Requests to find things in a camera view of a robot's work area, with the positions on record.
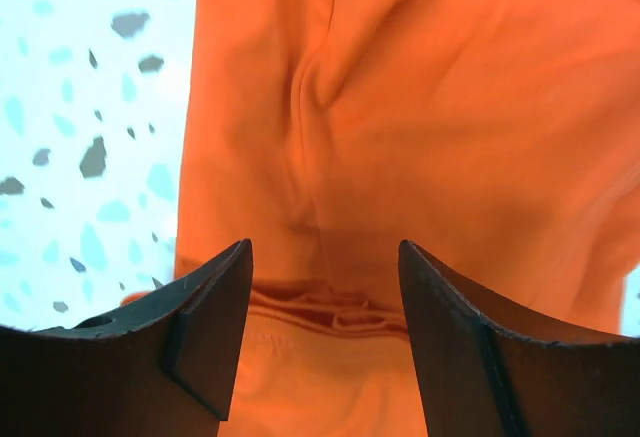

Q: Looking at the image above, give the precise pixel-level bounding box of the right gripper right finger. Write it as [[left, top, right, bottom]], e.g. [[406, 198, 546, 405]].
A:
[[398, 241, 639, 437]]

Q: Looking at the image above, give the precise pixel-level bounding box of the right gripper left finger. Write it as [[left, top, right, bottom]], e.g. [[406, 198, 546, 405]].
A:
[[1, 240, 253, 436]]

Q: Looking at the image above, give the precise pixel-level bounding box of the orange t shirt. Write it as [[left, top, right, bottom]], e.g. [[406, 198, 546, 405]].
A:
[[119, 0, 640, 437]]

